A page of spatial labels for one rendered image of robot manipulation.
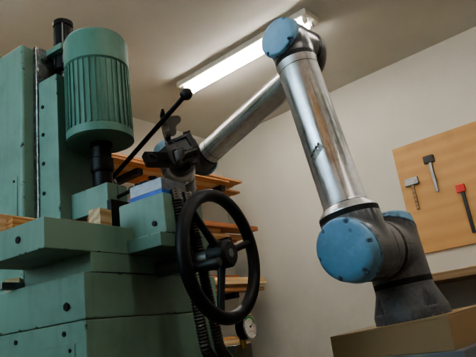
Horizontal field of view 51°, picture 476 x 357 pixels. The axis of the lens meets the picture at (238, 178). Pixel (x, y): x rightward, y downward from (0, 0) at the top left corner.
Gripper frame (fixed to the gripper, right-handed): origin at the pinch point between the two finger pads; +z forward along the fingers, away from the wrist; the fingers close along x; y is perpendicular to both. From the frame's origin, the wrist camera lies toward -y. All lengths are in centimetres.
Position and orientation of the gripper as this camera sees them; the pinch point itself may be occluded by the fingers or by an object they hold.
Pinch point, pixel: (169, 128)
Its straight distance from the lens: 138.9
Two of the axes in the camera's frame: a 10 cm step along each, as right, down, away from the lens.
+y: 9.0, -3.5, 2.7
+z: 0.5, -5.3, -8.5
